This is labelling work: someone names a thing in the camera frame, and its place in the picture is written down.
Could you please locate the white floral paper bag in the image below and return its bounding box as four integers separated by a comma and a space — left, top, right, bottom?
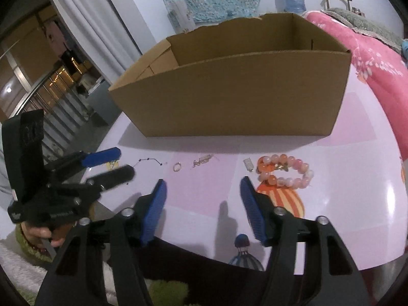
167, 2, 196, 32

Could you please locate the person's left hand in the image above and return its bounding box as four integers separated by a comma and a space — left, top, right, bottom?
21, 221, 74, 248

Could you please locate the metal folding gate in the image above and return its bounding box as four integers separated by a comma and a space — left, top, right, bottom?
0, 48, 106, 166

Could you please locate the white curtain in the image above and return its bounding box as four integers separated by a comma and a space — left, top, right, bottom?
43, 0, 142, 88

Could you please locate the person's left forearm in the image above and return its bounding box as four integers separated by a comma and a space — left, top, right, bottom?
0, 228, 61, 306

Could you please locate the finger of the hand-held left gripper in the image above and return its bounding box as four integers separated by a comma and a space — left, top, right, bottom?
45, 147, 122, 182
86, 165, 136, 194

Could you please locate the grey cabinet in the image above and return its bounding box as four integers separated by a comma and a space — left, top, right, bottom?
86, 76, 122, 125

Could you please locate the grey blanket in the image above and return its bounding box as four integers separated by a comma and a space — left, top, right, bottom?
325, 7, 404, 53

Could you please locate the gold ornate brooch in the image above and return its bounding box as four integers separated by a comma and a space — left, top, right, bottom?
192, 154, 220, 168

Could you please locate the green white fluffy garment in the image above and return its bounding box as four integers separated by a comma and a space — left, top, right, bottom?
148, 280, 189, 306

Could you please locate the brown cardboard box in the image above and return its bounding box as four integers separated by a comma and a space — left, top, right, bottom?
108, 12, 352, 138

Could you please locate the pink orange bead bracelet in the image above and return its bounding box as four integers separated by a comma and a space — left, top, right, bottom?
255, 154, 315, 189

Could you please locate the pink floral blanket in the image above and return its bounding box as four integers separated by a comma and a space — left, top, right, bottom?
301, 9, 408, 160

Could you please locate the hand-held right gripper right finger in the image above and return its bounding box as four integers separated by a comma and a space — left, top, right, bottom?
240, 176, 372, 306

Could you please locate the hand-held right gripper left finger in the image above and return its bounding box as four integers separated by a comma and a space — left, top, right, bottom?
33, 178, 168, 306

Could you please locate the thin chain necklace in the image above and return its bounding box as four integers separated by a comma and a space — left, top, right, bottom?
127, 157, 168, 185

